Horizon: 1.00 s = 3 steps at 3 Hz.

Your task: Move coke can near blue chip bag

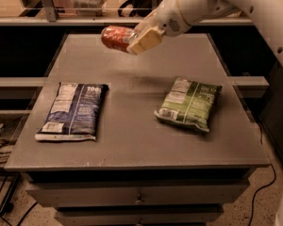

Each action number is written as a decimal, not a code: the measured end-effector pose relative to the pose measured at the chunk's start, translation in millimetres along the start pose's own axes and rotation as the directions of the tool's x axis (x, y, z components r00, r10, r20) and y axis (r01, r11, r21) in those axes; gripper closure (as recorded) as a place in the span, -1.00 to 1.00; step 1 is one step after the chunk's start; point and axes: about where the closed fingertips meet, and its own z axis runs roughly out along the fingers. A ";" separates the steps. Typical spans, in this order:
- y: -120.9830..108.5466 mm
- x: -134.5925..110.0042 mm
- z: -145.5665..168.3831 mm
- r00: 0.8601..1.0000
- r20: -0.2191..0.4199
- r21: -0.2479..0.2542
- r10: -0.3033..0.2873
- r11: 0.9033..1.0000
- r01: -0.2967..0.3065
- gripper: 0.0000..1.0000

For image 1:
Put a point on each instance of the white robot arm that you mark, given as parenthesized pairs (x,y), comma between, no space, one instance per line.
(266,16)

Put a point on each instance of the blue chip bag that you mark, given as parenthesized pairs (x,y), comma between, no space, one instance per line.
(74,114)

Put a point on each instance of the clear plastic container background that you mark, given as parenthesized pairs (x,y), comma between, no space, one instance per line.
(90,8)

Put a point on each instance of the red coke can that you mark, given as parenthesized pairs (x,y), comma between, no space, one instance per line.
(117,37)

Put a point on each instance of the grey drawer cabinet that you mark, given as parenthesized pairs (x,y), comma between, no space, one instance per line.
(184,178)

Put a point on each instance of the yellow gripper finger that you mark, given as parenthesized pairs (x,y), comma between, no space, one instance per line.
(147,39)
(150,21)

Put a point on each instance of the green chip bag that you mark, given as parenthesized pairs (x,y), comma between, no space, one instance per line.
(188,104)

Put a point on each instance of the upper drawer knob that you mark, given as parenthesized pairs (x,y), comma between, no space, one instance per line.
(139,199)

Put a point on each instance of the metal shelf rail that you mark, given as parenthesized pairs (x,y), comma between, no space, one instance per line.
(13,13)

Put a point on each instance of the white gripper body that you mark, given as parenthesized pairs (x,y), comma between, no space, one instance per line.
(165,20)

